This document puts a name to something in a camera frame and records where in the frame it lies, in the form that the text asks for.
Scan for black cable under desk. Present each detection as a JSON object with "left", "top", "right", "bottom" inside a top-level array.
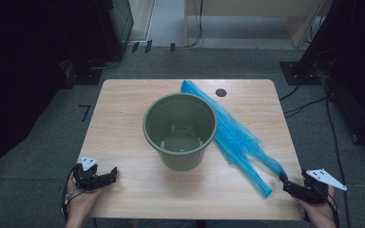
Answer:
[{"left": 185, "top": 0, "right": 204, "bottom": 48}]

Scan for black stand base plate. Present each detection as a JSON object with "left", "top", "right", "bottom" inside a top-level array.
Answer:
[
  {"left": 64, "top": 66, "right": 105, "bottom": 86},
  {"left": 279, "top": 61, "right": 323, "bottom": 86}
]

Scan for blue plastic bag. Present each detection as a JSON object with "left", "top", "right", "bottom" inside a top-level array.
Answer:
[{"left": 180, "top": 80, "right": 287, "bottom": 200}]

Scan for person's grey trousers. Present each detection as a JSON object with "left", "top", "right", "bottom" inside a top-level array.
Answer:
[{"left": 129, "top": 218, "right": 271, "bottom": 228}]

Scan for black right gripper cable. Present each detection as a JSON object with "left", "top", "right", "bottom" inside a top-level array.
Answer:
[{"left": 303, "top": 180, "right": 340, "bottom": 228}]

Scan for person's left hand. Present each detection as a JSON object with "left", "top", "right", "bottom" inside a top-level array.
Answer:
[{"left": 66, "top": 180, "right": 105, "bottom": 228}]

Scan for black tape corner mark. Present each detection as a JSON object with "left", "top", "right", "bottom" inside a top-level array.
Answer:
[{"left": 78, "top": 104, "right": 91, "bottom": 123}]

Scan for person's right hand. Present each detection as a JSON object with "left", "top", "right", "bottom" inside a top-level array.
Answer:
[{"left": 298, "top": 186, "right": 338, "bottom": 228}]

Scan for light wooden desk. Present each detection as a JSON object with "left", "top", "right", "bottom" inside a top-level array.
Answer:
[{"left": 183, "top": 0, "right": 335, "bottom": 49}]

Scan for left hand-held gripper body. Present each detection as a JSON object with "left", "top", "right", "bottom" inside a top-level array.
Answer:
[{"left": 72, "top": 156, "right": 100, "bottom": 191}]

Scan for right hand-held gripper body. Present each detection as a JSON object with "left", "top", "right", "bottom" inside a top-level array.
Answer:
[{"left": 298, "top": 168, "right": 348, "bottom": 205}]

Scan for black slanted stand post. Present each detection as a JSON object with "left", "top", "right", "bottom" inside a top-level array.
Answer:
[{"left": 298, "top": 0, "right": 357, "bottom": 74}]

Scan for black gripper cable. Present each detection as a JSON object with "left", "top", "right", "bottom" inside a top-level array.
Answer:
[
  {"left": 61, "top": 164, "right": 81, "bottom": 221},
  {"left": 303, "top": 180, "right": 340, "bottom": 228}
]

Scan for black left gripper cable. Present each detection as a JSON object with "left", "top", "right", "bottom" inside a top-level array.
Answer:
[{"left": 61, "top": 164, "right": 81, "bottom": 221}]

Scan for green plastic bin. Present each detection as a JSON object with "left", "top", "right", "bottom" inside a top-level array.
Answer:
[{"left": 142, "top": 92, "right": 219, "bottom": 172}]

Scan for long black floor cable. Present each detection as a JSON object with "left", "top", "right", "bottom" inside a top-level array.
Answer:
[{"left": 324, "top": 89, "right": 352, "bottom": 228}]

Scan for dark glass cabinet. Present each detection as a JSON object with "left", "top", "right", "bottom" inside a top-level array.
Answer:
[{"left": 108, "top": 0, "right": 135, "bottom": 59}]

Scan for black curled floor cable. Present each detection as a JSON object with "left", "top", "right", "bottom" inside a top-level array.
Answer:
[{"left": 87, "top": 54, "right": 124, "bottom": 71}]

